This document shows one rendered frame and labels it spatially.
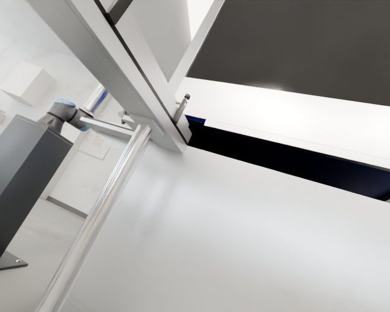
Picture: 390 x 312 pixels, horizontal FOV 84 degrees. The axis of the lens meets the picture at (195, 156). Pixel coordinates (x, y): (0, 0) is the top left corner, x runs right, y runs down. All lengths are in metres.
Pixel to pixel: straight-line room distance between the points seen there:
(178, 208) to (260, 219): 0.28
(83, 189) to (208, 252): 3.97
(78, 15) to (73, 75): 5.57
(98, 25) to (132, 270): 0.70
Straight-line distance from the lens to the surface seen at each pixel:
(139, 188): 0.87
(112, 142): 1.18
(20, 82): 6.05
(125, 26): 0.54
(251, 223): 0.74
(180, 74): 1.11
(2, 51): 7.77
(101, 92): 1.74
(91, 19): 0.49
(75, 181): 4.70
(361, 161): 0.85
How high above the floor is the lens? 0.60
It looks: 17 degrees up
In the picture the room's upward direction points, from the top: 24 degrees clockwise
